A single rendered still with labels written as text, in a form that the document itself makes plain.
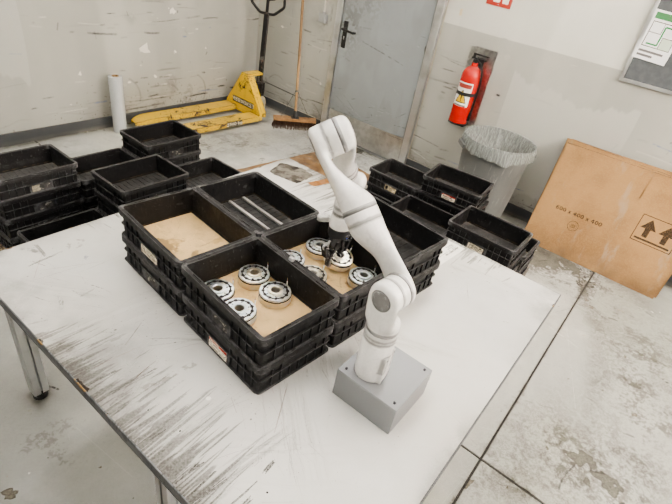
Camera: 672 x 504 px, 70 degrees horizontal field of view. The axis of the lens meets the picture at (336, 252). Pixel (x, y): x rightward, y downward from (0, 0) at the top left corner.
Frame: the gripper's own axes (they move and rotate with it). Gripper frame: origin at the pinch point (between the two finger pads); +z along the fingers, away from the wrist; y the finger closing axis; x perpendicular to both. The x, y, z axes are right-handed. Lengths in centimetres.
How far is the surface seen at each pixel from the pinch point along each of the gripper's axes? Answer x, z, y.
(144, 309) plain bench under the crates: 30, 18, -54
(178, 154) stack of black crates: 169, 38, 40
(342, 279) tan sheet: -6.5, 4.0, -0.9
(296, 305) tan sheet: -7.3, 4.3, -23.1
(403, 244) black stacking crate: -4.9, 3.5, 36.7
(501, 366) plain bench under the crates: -61, 16, 25
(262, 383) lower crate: -20, 13, -46
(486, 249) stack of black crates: -10, 32, 117
